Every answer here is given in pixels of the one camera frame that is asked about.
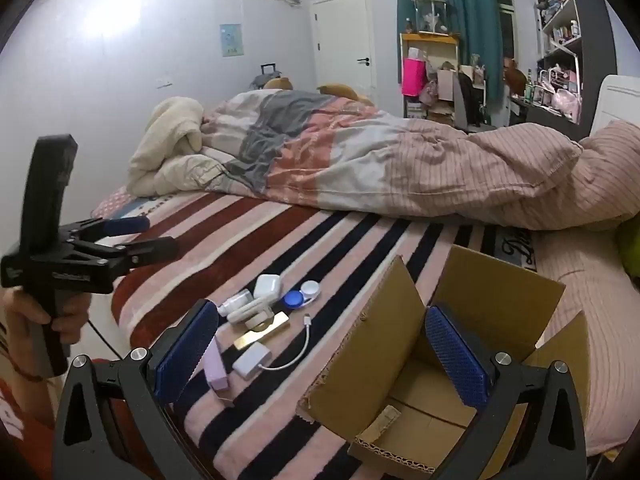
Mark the white door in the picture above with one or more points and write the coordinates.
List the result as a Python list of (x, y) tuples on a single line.
[(342, 45)]

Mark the green cushion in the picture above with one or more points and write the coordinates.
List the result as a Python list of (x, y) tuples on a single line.
[(631, 247)]

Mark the pink red navy striped blanket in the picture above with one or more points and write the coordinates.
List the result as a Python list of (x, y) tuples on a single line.
[(300, 240)]

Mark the green glass bottle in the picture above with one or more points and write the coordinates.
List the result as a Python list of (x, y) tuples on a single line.
[(528, 87)]

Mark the brown stuffed animal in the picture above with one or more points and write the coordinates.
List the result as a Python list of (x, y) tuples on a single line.
[(515, 77)]

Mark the small white bottle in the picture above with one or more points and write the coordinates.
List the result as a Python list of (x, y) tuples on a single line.
[(232, 304)]

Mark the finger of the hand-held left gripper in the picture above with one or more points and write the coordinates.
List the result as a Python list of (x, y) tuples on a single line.
[(145, 250), (125, 224)]

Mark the brown cardboard box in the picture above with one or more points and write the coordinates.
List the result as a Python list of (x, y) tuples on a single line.
[(415, 400)]

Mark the pink pillow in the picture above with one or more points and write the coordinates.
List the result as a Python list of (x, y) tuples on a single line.
[(595, 320)]

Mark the cream fleece blanket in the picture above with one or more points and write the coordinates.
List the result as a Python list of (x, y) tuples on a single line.
[(165, 150)]

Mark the dark chair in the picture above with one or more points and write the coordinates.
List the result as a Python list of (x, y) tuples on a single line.
[(467, 97)]

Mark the glass display case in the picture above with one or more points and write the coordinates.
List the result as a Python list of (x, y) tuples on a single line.
[(430, 12)]

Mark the teal curtain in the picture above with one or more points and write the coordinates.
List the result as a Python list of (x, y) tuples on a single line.
[(462, 15)]

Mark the dark suitcase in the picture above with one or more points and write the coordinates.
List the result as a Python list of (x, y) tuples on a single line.
[(261, 80)]

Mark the brown plush toy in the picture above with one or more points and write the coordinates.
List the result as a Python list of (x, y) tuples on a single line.
[(340, 90), (278, 83)]

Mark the person's left hand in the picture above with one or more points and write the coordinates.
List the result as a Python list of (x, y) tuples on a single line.
[(72, 322)]

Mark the lilac rectangular case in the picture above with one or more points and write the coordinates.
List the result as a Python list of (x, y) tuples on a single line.
[(219, 370)]

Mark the blue white contact lens case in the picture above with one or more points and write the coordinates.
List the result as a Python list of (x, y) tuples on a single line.
[(300, 297)]

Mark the pink dotted bed sheet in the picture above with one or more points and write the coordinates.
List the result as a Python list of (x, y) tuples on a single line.
[(122, 200)]

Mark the bright pink bag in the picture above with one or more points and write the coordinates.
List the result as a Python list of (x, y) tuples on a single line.
[(414, 77)]

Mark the white headboard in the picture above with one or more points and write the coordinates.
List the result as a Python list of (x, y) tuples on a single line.
[(622, 102)]

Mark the white earbuds case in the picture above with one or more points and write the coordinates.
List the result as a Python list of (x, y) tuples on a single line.
[(267, 286)]

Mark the white plastic charger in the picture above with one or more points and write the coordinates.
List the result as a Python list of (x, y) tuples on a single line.
[(245, 311)]

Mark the yellow topped shelf rack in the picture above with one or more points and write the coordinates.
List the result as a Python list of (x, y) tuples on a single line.
[(430, 38)]

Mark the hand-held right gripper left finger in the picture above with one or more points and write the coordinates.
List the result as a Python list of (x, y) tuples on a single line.
[(185, 350)]

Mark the light blue wall poster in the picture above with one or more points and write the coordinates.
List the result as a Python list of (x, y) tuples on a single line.
[(231, 40)]

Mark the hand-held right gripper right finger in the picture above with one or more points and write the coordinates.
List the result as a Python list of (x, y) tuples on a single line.
[(455, 360)]

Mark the shiny gold metal bar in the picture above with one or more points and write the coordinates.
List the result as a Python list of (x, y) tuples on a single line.
[(260, 334)]

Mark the black bookshelf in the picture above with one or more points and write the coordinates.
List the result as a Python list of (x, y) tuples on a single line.
[(590, 35)]

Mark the pink grey patchwork quilt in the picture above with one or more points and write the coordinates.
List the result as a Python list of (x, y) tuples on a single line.
[(380, 160)]

